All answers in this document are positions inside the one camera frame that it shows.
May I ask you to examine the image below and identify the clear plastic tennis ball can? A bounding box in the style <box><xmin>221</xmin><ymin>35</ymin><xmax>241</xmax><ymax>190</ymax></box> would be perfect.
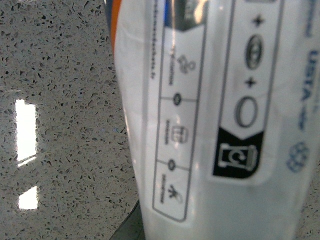
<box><xmin>104</xmin><ymin>0</ymin><xmax>320</xmax><ymax>240</ymax></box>

